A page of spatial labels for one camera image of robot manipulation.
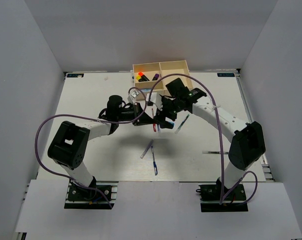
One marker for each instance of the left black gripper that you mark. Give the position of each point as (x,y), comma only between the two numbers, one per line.
(137,110)

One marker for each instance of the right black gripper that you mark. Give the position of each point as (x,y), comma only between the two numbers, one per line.
(161,115)

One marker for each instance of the green clear pen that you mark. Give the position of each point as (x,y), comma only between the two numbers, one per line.
(182,123)

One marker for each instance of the yellow cap highlighter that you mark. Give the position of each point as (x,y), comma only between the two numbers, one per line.
(140,79)

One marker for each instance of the orange cap highlighter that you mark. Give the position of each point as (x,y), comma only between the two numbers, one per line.
(143,77)

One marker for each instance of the purple cap highlighter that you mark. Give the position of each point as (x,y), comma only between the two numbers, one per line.
(155,77)

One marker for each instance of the blue grip pen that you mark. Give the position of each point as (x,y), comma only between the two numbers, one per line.
(154,161)

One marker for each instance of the black clear pen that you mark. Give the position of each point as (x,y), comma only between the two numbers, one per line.
(215,152)

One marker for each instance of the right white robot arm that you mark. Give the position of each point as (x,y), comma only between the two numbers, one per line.
(246,139)

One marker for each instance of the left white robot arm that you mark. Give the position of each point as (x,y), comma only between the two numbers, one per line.
(70,142)

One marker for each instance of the blue clear pen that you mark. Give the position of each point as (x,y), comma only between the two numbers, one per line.
(158,129)

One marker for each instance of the red pen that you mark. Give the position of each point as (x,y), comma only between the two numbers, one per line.
(154,125)

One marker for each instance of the purple clear pen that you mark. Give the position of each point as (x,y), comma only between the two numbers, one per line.
(147,149)

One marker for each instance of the wooden compartment box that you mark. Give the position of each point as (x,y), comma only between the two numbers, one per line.
(163,69)

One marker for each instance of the right table logo sticker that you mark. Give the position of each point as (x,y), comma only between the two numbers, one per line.
(225,75)

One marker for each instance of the table logo sticker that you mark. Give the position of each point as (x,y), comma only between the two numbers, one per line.
(75,75)
(225,75)

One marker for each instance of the left table logo sticker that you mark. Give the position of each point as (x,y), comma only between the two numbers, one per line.
(75,75)

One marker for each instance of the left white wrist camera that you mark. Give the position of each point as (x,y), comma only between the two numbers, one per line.
(132,96)

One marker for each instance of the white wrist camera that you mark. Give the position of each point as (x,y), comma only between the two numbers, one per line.
(154,98)
(132,96)

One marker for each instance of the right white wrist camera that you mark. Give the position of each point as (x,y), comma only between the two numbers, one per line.
(154,98)

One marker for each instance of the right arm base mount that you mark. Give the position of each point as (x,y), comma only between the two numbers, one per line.
(209,195)

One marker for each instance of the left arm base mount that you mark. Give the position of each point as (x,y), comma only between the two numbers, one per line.
(84,199)

